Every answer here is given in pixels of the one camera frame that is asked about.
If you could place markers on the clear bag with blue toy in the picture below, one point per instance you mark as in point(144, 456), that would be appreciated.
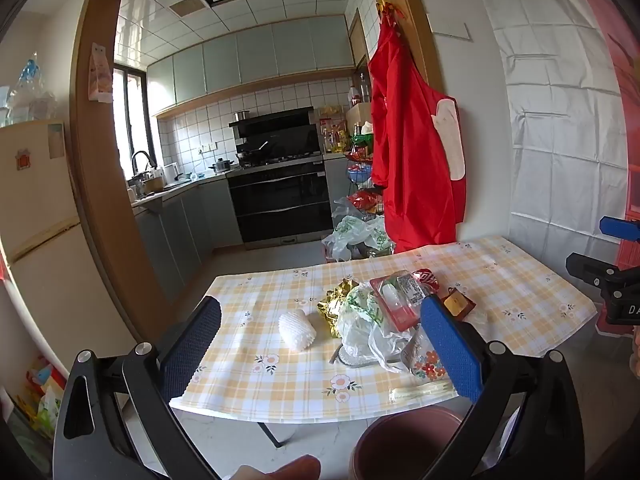
point(30, 85)

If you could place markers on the grey lower cabinets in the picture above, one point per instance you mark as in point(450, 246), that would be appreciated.
point(175, 230)

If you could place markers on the red apron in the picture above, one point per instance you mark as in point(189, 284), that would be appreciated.
point(410, 160)

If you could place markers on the paper fridge note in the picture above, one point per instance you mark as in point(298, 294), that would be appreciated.
point(56, 140)

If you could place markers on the red cloth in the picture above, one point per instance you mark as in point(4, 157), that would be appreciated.
point(3, 267)

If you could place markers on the person's bare leg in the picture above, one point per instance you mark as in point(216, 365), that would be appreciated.
point(280, 470)

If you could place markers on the black built-in oven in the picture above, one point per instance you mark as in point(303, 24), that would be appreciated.
point(280, 200)

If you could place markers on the black wok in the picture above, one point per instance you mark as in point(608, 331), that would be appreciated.
point(250, 155)

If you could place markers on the wooden door frame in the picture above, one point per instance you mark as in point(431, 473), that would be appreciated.
point(95, 185)

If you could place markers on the row of condiment bottles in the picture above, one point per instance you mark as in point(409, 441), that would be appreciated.
point(334, 135)

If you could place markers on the steel pot with lid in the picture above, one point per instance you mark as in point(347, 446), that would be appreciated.
point(221, 166)

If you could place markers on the yellow checked floral tablecloth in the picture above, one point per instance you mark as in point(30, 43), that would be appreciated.
point(500, 285)

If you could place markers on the gold foil wrapper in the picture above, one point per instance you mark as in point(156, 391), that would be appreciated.
point(330, 305)

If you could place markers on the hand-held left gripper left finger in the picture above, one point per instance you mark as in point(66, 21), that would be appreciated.
point(192, 345)

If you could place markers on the red snack wrapper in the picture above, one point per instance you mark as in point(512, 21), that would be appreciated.
point(425, 277)

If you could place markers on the yellow wall hook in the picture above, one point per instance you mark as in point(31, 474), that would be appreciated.
point(385, 5)

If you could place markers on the black metal table leg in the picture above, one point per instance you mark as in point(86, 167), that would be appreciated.
point(272, 435)

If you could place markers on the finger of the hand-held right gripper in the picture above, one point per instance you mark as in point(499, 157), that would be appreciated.
point(590, 267)
point(620, 227)

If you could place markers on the hanging cartoon paper bag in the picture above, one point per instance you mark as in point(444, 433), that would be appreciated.
point(100, 72)

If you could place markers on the white wall sheet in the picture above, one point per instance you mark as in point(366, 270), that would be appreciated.
point(550, 110)

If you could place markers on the white wall board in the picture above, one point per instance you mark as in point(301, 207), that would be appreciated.
point(450, 25)

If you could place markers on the colourful snack bags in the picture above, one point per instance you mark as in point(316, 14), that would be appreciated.
point(45, 400)

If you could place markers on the person's right hand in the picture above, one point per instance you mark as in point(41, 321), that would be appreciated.
point(636, 352)

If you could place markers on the crumpled plastic shopping bag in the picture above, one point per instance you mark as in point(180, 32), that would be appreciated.
point(355, 235)

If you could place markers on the white foam fruit net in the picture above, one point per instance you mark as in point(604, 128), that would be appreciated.
point(297, 330)

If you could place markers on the cream refrigerator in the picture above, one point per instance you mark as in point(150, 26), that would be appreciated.
point(40, 240)

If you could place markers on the white kettle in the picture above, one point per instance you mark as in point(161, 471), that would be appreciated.
point(171, 172)

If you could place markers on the metal kitchen faucet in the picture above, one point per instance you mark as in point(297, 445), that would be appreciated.
point(142, 157)

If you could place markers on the clear plastic utensil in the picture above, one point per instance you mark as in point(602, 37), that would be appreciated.
point(420, 391)

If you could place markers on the kitchen countertop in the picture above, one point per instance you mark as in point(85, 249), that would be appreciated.
point(185, 187)

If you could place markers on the white mitt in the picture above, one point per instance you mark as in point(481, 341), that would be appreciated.
point(450, 135)

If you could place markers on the red fridge sticker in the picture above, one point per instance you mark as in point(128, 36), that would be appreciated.
point(22, 159)

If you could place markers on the dark framed window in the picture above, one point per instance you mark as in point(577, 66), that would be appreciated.
point(132, 120)

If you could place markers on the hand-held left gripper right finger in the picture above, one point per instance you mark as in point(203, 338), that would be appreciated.
point(450, 350)

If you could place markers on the black range hood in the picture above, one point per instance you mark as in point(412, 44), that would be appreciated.
point(280, 127)

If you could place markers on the white plastic bag green print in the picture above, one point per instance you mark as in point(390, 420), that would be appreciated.
point(357, 330)

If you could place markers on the small steel pot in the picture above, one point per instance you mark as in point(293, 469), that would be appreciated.
point(242, 116)

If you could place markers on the round metal strainer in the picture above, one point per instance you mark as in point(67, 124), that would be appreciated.
point(350, 358)

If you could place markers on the orange snack packet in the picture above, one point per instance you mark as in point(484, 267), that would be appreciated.
point(457, 304)

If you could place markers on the pale green upper cabinets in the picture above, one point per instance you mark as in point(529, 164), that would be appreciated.
point(250, 55)

